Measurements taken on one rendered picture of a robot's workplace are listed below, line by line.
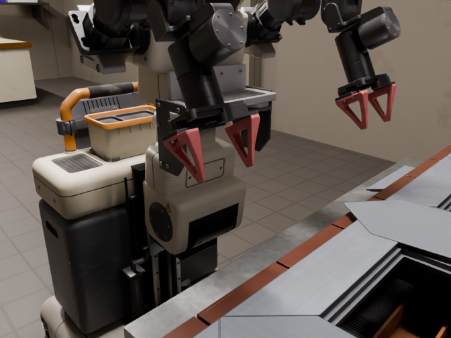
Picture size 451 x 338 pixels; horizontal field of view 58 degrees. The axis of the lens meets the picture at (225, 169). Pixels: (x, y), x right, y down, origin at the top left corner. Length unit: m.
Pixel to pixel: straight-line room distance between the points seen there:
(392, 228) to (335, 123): 3.30
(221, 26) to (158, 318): 0.53
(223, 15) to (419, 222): 0.53
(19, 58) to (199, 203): 5.45
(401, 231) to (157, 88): 0.60
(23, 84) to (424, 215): 5.86
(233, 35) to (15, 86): 5.81
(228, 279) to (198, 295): 0.08
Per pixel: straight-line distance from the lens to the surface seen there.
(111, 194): 1.20
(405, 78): 3.70
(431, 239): 0.81
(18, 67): 6.29
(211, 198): 1.00
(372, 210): 0.87
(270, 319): 0.56
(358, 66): 0.92
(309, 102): 4.23
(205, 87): 0.59
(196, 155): 0.56
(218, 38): 0.54
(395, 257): 0.76
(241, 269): 0.94
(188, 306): 0.84
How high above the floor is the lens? 1.21
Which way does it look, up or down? 21 degrees down
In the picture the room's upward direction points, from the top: straight up
